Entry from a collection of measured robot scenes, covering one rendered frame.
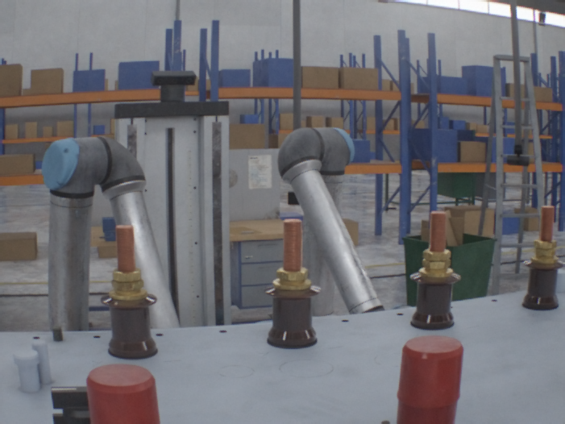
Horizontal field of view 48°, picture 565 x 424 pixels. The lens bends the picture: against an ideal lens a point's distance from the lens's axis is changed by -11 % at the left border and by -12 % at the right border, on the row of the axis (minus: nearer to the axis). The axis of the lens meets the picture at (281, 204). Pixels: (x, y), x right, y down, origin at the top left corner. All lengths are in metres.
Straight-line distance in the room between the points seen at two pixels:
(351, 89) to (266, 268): 4.39
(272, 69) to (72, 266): 7.59
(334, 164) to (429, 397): 1.36
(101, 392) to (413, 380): 0.32
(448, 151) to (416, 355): 9.54
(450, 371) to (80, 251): 1.12
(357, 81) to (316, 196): 7.67
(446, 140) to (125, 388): 9.69
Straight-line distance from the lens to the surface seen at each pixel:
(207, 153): 2.06
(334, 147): 2.01
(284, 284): 1.13
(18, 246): 8.95
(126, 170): 1.67
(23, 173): 8.79
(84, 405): 0.78
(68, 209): 1.63
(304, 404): 0.92
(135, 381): 0.64
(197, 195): 2.10
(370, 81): 9.57
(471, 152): 10.52
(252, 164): 6.01
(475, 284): 5.58
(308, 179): 1.89
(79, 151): 1.61
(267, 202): 6.08
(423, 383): 0.73
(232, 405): 0.92
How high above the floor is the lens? 1.73
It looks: 7 degrees down
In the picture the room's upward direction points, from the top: straight up
